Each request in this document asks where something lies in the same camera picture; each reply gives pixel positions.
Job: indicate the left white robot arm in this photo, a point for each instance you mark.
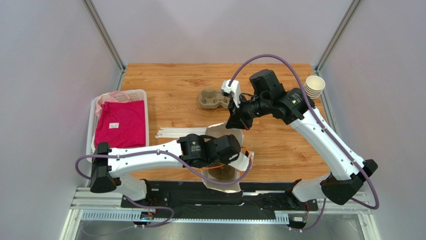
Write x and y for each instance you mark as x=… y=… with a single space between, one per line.
x=111 y=167

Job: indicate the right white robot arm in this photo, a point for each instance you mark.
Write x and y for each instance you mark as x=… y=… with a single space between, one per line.
x=348 y=171

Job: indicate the white paper takeout bag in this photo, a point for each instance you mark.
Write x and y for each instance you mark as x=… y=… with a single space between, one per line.
x=222 y=178

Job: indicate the white plastic basket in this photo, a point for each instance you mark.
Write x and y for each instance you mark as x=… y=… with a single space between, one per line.
x=125 y=96

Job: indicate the pink folded cloth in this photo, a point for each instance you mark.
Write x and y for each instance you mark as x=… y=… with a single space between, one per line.
x=122 y=125

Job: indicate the stack of paper cups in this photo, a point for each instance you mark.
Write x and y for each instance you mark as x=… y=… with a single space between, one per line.
x=314 y=86

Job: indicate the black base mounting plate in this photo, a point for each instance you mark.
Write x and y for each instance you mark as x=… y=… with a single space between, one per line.
x=191 y=200

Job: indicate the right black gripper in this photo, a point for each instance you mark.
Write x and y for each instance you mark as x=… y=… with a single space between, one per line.
x=237 y=115

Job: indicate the bundle of wrapped straws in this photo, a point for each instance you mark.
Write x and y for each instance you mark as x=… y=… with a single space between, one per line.
x=177 y=132

